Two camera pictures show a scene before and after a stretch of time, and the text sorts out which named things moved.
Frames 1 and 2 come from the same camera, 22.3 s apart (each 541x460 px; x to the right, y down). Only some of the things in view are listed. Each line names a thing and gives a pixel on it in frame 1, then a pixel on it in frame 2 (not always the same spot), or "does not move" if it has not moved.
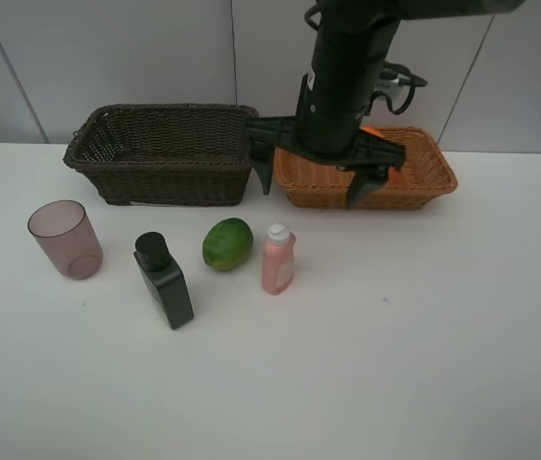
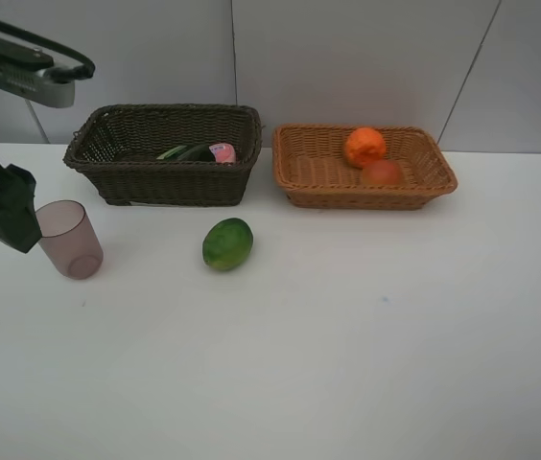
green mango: (227, 243) does not move
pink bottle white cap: (278, 260) → (223, 152)
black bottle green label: (166, 279) → (196, 153)
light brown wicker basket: (428, 174) does not move
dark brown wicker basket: (183, 154) does not move
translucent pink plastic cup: (68, 238) does not move
